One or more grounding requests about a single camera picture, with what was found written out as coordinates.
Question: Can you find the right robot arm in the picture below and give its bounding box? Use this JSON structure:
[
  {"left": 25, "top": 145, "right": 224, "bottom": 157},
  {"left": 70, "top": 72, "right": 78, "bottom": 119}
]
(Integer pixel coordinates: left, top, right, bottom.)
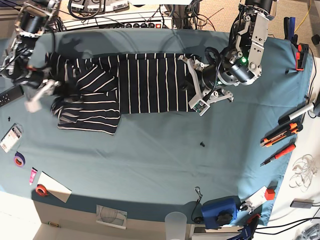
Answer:
[{"left": 0, "top": 0, "right": 61, "bottom": 113}]

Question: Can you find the teal table cloth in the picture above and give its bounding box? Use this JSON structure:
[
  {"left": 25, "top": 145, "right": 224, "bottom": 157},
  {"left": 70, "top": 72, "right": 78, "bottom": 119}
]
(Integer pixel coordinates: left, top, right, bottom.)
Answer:
[{"left": 0, "top": 38, "right": 313, "bottom": 221}]

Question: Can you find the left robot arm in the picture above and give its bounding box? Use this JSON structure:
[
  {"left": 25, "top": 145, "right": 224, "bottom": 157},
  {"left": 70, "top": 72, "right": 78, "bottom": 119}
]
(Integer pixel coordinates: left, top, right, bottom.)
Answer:
[{"left": 179, "top": 0, "right": 278, "bottom": 116}]

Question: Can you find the pink glue tube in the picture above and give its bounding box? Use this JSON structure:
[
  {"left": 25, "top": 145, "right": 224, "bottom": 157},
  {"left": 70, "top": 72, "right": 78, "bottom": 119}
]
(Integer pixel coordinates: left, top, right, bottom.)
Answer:
[{"left": 29, "top": 167, "right": 38, "bottom": 186}]

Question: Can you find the navy white striped t-shirt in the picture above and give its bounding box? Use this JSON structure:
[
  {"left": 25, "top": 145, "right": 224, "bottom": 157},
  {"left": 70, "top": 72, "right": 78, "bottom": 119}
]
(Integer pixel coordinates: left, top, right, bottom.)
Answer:
[{"left": 45, "top": 52, "right": 194, "bottom": 135}]

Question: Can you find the black remote control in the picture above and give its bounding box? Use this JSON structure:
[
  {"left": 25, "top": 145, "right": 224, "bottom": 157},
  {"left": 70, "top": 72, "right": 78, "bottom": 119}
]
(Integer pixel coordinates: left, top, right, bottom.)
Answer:
[{"left": 0, "top": 85, "right": 24, "bottom": 107}]

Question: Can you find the blue clamp with knob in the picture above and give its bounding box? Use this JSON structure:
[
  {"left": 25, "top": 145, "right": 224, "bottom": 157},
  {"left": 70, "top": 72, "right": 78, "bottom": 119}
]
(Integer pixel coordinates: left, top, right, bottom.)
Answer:
[{"left": 201, "top": 198, "right": 238, "bottom": 230}]

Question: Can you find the orange black screwdriver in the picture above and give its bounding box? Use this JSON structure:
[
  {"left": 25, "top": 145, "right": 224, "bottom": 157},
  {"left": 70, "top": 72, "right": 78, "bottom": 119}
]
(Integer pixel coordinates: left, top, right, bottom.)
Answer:
[{"left": 260, "top": 144, "right": 296, "bottom": 167}]

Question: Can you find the purple tape roll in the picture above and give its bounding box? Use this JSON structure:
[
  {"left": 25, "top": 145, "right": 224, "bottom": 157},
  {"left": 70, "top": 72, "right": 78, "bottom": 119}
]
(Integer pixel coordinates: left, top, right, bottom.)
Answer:
[{"left": 13, "top": 151, "right": 26, "bottom": 167}]

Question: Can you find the white paper sheet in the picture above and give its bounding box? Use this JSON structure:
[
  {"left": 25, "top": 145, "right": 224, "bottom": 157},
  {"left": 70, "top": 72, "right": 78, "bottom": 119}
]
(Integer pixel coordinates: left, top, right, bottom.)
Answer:
[{"left": 38, "top": 171, "right": 72, "bottom": 203}]

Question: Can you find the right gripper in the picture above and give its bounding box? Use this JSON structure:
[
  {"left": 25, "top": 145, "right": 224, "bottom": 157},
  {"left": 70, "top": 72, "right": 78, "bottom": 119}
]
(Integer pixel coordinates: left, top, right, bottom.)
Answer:
[{"left": 24, "top": 79, "right": 61, "bottom": 113}]

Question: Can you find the grey flat adapter box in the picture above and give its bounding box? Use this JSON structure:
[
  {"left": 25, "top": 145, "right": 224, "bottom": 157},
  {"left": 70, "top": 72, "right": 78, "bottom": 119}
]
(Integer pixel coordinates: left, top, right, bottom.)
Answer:
[{"left": 290, "top": 199, "right": 314, "bottom": 209}]

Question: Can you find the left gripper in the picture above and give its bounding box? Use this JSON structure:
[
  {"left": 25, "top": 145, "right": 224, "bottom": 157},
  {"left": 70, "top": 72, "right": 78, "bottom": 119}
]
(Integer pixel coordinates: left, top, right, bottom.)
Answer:
[{"left": 178, "top": 55, "right": 234, "bottom": 116}]

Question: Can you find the translucent plastic cup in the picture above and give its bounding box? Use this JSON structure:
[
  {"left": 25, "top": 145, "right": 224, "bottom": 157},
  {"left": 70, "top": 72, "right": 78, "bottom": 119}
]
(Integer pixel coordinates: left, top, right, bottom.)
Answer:
[{"left": 164, "top": 211, "right": 187, "bottom": 240}]

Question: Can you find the orange tape roll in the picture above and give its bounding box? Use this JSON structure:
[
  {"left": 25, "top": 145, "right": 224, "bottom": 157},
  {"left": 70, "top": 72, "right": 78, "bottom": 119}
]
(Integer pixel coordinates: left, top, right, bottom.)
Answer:
[{"left": 35, "top": 184, "right": 49, "bottom": 197}]

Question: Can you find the silver carabiner with cord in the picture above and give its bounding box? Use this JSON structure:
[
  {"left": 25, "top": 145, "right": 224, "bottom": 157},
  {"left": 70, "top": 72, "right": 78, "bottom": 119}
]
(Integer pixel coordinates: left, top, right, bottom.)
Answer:
[{"left": 191, "top": 186, "right": 203, "bottom": 224}]

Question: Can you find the printed diagram paper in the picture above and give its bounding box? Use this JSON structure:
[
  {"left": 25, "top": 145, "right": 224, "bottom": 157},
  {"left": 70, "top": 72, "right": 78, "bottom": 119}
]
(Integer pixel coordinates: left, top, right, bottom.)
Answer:
[{"left": 96, "top": 205, "right": 128, "bottom": 230}]

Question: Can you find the orange black clamp tool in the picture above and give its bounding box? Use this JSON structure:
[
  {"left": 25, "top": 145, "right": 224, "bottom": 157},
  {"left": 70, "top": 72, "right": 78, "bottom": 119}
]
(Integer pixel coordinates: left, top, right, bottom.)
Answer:
[{"left": 295, "top": 44, "right": 309, "bottom": 71}]

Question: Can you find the black white marker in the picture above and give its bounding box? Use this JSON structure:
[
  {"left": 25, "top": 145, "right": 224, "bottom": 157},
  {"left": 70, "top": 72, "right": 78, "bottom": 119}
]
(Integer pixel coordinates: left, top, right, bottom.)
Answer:
[{"left": 278, "top": 102, "right": 315, "bottom": 126}]

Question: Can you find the blue red bar clamp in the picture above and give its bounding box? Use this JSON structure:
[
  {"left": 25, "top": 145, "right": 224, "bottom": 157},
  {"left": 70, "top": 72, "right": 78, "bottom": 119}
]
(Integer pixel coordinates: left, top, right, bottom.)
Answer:
[{"left": 228, "top": 213, "right": 261, "bottom": 240}]

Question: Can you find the white power strip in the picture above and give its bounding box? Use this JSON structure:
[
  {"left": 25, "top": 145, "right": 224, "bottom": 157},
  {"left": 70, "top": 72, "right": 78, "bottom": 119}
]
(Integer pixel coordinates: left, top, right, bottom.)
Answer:
[{"left": 62, "top": 10, "right": 175, "bottom": 31}]

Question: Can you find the small red cube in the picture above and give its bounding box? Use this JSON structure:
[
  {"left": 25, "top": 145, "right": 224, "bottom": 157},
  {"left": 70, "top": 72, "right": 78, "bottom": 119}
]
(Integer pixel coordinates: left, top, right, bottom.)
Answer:
[{"left": 264, "top": 188, "right": 276, "bottom": 201}]

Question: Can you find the blue handled spring clamp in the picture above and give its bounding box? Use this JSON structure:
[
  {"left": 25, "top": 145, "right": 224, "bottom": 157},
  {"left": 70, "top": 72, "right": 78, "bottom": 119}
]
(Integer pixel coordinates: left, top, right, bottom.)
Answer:
[{"left": 283, "top": 17, "right": 298, "bottom": 44}]

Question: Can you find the bundle of white zip ties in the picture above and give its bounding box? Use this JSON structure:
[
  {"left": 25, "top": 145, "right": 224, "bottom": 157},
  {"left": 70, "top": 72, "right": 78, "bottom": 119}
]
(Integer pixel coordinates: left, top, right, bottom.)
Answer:
[{"left": 289, "top": 154, "right": 320, "bottom": 193}]

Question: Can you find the orange black utility knife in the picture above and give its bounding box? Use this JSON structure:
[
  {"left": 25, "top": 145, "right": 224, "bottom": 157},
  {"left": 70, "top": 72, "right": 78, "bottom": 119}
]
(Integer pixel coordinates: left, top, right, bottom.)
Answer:
[{"left": 260, "top": 122, "right": 303, "bottom": 148}]

